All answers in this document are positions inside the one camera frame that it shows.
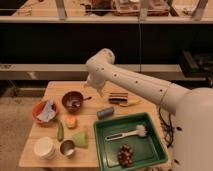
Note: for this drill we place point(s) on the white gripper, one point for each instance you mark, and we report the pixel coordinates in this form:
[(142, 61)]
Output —
[(95, 82)]

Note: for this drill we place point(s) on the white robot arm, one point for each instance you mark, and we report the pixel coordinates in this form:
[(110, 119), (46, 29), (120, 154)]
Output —
[(193, 108)]

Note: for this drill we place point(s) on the metal cup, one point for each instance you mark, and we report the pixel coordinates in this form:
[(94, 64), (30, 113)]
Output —
[(67, 148)]

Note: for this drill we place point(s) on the white paper cup stack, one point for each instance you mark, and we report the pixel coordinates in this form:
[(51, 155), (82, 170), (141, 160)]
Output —
[(44, 148)]

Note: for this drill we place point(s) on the dark striped block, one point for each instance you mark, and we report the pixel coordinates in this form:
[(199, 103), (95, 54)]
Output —
[(117, 98)]

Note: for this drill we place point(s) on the dark red bowl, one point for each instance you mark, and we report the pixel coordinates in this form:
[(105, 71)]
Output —
[(72, 101)]

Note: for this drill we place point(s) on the blue grey can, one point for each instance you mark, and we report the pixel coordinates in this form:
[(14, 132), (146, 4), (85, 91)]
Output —
[(106, 112)]

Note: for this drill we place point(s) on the yellow banana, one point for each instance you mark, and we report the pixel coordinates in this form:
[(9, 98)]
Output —
[(131, 102)]

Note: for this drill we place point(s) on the white crumpled packet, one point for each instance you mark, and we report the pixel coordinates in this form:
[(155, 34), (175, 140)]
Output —
[(47, 113)]

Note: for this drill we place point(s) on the orange bowl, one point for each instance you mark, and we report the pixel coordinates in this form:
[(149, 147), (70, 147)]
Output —
[(37, 109)]

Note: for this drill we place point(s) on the green chili pepper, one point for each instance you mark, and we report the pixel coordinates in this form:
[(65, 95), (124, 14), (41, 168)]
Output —
[(60, 131)]

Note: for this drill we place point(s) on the white dish brush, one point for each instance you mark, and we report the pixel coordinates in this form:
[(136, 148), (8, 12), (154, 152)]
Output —
[(140, 131)]

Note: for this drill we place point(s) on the brown grape bunch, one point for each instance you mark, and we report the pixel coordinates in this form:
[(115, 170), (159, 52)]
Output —
[(124, 155)]

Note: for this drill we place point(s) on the green plastic tray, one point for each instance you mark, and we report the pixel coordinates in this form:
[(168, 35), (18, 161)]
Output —
[(147, 151)]

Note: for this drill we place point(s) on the black box on shelf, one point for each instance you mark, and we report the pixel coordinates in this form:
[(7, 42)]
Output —
[(198, 65)]

